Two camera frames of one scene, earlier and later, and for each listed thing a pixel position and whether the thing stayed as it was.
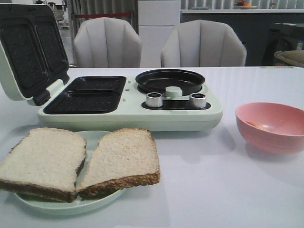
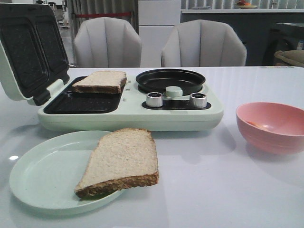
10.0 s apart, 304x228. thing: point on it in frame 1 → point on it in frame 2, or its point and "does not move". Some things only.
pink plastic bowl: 271,128 does not move
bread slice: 124,158 does not move
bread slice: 44,165 → 104,82
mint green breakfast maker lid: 33,52 does not move
